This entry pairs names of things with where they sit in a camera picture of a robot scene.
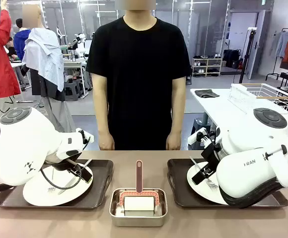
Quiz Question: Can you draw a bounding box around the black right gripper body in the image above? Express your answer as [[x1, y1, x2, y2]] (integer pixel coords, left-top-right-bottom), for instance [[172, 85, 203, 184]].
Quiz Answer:
[[200, 142, 221, 171]]

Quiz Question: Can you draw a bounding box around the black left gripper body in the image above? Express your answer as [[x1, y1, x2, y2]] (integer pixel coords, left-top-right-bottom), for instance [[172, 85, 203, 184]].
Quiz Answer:
[[44, 158, 82, 175]]

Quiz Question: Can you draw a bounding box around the white round plate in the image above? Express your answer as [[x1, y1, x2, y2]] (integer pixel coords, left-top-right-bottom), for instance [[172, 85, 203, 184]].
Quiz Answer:
[[22, 162, 94, 207], [186, 161, 228, 205]]

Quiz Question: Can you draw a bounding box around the brown plastic tray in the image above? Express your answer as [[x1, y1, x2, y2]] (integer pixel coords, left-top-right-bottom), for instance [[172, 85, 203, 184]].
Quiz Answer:
[[167, 158, 288, 209], [0, 158, 114, 211]]

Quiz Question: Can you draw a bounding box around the pink handled lint roller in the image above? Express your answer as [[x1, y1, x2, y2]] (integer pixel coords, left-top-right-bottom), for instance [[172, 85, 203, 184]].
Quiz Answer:
[[118, 160, 159, 217]]

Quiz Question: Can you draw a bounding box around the person's right forearm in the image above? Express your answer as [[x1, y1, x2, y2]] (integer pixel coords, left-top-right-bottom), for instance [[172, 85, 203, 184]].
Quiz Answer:
[[93, 99, 112, 136]]

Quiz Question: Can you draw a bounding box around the person's left forearm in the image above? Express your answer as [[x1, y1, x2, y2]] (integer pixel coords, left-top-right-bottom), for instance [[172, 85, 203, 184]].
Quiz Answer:
[[169, 99, 187, 136]]

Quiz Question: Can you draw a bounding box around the person's left hand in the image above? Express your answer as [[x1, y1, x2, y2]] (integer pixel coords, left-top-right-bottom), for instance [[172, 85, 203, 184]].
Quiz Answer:
[[165, 133, 182, 151]]

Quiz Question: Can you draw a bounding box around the person's right hand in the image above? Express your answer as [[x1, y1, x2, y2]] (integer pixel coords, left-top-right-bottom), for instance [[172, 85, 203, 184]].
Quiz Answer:
[[98, 133, 116, 151]]

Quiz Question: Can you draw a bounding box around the silver table knife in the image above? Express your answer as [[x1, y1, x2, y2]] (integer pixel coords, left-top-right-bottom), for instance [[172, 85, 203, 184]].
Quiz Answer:
[[58, 159, 93, 195]]

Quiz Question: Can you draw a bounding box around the grey step stool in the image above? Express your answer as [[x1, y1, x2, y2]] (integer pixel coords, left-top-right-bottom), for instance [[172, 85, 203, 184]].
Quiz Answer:
[[192, 118, 211, 139]]

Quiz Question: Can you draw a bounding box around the white side table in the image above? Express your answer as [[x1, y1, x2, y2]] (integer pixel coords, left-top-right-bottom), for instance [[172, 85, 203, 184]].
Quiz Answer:
[[187, 88, 288, 151]]

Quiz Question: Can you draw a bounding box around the dark grey folded cloth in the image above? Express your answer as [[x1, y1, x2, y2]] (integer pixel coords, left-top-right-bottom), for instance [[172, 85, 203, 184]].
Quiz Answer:
[[195, 89, 220, 99]]

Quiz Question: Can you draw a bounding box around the rectangular metal tin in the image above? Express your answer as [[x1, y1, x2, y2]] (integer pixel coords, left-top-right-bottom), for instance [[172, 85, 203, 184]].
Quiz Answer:
[[109, 187, 168, 228]]

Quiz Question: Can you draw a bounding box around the grey plastic stool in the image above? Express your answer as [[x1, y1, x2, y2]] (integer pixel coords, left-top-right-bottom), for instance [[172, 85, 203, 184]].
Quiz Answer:
[[64, 79, 84, 101]]

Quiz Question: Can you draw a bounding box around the shoe rack with shoes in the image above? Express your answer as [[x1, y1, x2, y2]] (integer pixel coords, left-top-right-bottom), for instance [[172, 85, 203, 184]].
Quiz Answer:
[[192, 54, 223, 77]]

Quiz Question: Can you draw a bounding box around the black bag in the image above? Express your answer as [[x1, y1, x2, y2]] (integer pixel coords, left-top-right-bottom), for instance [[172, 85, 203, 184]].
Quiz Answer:
[[223, 49, 242, 69]]

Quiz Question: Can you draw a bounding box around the white workshop desk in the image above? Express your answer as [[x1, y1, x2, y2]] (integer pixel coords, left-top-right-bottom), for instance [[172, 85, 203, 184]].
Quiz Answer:
[[63, 57, 90, 98]]

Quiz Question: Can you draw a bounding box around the black tripod stand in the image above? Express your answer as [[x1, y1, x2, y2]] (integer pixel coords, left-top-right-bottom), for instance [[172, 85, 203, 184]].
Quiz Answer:
[[238, 28, 258, 84]]

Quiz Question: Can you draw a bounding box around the person in black t-shirt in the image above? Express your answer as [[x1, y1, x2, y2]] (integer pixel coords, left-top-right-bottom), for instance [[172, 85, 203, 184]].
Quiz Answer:
[[85, 0, 193, 151]]

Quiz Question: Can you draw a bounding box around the black clothes rack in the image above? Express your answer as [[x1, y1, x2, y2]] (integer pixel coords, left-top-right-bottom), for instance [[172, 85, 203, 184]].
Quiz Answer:
[[265, 27, 288, 81]]

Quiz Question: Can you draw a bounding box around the mannequin in white shirt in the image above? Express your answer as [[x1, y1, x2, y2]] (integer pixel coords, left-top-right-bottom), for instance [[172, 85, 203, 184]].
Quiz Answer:
[[21, 4, 76, 133]]

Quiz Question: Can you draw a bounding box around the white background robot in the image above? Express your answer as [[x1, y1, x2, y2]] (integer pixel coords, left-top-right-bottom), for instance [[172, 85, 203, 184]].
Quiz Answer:
[[73, 33, 90, 60]]

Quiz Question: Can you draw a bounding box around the person in blue jacket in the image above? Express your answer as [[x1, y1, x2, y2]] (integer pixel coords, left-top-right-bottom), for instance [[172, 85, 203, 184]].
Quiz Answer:
[[13, 18, 32, 61]]

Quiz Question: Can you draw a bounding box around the hanging grey shirt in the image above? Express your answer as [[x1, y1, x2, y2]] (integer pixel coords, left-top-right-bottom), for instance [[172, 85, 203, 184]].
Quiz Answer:
[[270, 31, 288, 59]]

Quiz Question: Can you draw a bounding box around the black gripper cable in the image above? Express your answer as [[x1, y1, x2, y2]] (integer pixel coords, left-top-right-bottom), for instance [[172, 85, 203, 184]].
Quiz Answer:
[[40, 162, 83, 190]]

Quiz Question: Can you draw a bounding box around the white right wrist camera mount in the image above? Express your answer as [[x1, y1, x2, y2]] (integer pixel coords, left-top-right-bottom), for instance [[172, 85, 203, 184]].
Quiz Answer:
[[188, 127, 209, 147]]

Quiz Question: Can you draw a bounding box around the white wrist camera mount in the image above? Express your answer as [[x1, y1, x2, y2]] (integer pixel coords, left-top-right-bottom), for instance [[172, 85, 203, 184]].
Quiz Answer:
[[74, 128, 95, 149], [188, 127, 209, 147]]

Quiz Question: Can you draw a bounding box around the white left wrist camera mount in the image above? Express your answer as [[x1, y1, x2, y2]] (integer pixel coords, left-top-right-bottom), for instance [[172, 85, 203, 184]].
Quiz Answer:
[[74, 128, 95, 149]]

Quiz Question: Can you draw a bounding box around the white wire dish rack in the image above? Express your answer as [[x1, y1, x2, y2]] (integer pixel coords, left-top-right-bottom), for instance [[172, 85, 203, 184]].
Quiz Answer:
[[227, 83, 288, 115]]

